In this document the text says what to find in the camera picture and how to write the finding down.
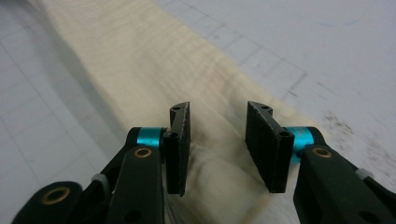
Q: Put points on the cream printed cloth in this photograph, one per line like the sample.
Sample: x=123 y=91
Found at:
x=149 y=77

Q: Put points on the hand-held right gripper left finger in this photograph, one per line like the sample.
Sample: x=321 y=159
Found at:
x=178 y=149

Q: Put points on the white grid mat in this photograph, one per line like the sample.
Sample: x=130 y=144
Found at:
x=311 y=46

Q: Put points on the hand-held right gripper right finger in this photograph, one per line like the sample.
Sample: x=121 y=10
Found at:
x=267 y=146

